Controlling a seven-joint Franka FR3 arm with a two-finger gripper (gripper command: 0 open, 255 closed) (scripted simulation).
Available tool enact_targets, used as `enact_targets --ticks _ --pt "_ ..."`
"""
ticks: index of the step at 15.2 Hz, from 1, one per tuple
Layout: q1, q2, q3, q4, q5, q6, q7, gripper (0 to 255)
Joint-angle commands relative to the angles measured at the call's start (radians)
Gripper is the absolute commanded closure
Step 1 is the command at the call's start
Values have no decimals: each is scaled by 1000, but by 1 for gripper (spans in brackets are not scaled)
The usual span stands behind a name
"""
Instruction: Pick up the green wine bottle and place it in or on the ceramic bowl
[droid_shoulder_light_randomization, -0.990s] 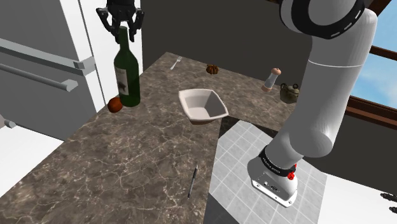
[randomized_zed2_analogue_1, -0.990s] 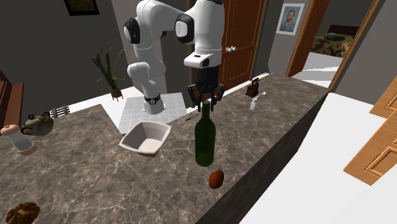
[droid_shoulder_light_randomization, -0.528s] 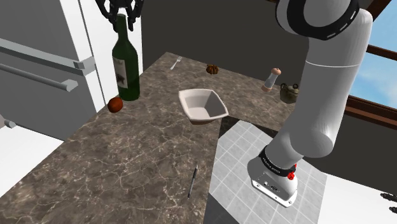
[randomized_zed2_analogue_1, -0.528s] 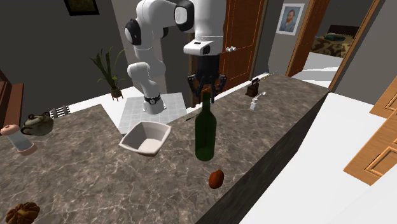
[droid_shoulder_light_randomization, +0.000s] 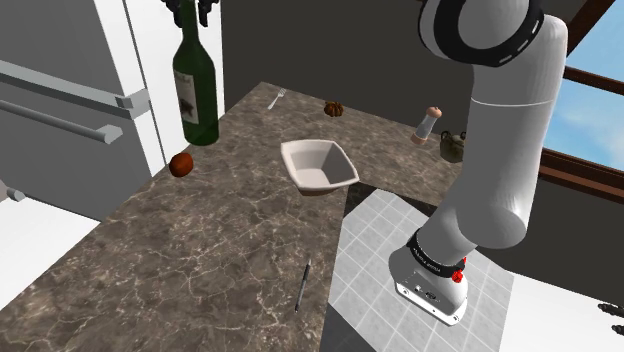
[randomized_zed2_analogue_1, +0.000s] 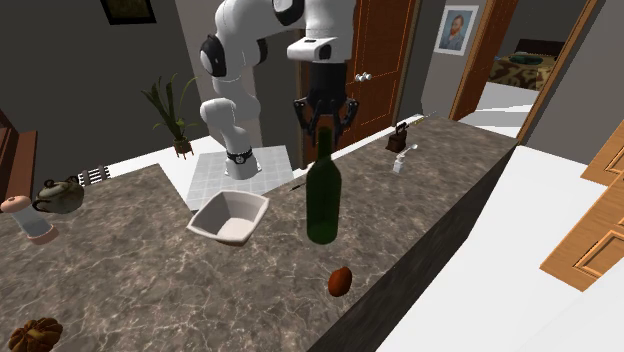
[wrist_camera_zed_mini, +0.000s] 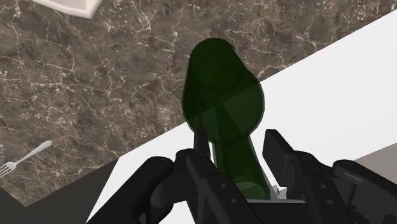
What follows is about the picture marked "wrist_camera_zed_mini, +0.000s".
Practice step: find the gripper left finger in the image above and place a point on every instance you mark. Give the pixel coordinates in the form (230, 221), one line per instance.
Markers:
(201, 180)

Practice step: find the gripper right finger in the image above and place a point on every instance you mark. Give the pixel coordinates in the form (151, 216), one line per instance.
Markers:
(313, 173)

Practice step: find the dark green glass bottle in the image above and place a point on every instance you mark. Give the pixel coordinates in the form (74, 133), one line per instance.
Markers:
(223, 105)

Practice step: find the silver fork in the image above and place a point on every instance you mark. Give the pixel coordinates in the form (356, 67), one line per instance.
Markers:
(21, 158)

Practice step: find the white square plate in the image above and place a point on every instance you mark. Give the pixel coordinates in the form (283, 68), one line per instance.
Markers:
(74, 6)

